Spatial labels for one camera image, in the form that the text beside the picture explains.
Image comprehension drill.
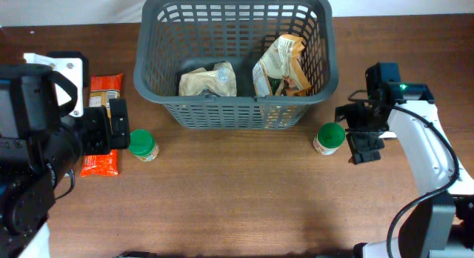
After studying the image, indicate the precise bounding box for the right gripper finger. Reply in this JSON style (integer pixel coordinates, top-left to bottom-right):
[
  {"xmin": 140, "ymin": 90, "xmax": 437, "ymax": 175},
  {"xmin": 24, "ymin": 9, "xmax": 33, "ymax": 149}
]
[
  {"xmin": 346, "ymin": 133, "xmax": 385, "ymax": 165},
  {"xmin": 334, "ymin": 104, "xmax": 356, "ymax": 123}
]

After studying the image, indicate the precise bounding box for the green-lid jar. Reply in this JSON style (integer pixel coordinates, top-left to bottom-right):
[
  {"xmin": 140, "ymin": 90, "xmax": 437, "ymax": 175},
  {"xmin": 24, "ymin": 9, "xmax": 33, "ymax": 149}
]
[
  {"xmin": 313, "ymin": 122, "xmax": 345, "ymax": 156},
  {"xmin": 128, "ymin": 129, "xmax": 159, "ymax": 162}
]

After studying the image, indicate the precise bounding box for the orange snack bag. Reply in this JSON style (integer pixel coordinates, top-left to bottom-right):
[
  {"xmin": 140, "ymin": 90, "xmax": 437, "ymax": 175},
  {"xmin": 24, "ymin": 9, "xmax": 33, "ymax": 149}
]
[{"xmin": 253, "ymin": 34, "xmax": 311, "ymax": 97}]

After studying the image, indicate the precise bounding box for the white beige pouch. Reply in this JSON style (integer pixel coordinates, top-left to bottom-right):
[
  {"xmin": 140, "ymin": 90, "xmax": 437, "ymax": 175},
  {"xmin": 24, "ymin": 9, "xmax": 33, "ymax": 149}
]
[{"xmin": 178, "ymin": 62, "xmax": 237, "ymax": 96}]

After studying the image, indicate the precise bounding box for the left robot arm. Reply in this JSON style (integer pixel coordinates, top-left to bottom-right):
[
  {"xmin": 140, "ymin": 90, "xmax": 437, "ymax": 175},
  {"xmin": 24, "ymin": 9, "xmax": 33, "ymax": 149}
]
[{"xmin": 1, "ymin": 64, "xmax": 130, "ymax": 257}]

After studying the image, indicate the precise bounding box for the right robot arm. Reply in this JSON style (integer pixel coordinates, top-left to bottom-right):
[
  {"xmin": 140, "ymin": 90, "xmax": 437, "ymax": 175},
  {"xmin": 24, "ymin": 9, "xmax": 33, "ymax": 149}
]
[{"xmin": 335, "ymin": 83, "xmax": 473, "ymax": 257}]

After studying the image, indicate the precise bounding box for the orange pasta packet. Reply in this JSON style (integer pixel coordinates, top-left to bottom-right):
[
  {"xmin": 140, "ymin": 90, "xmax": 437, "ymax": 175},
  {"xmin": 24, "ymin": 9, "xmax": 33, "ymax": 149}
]
[{"xmin": 80, "ymin": 73, "xmax": 123, "ymax": 176}]

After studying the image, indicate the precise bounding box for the grey plastic basket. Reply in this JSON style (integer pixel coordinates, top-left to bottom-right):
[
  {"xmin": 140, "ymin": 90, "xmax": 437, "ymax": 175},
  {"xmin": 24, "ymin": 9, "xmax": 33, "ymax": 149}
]
[{"xmin": 133, "ymin": 0, "xmax": 338, "ymax": 130}]

